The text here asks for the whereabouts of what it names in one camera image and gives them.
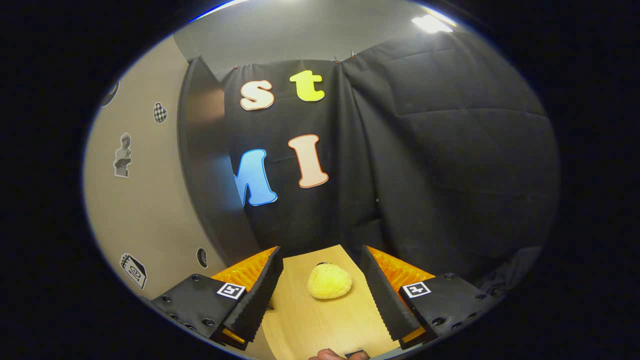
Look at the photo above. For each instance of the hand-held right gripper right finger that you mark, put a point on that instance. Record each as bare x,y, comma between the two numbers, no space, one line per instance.
382,295

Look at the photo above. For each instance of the long ceiling light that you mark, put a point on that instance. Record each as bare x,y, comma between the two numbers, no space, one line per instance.
430,23

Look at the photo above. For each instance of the yellow plush toy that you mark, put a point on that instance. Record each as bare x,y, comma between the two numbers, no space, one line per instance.
330,282

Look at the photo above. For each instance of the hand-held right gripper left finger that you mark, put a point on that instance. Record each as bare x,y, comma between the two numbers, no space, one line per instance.
260,295

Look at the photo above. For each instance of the black backdrop cloth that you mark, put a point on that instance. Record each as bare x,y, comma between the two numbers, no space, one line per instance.
450,150

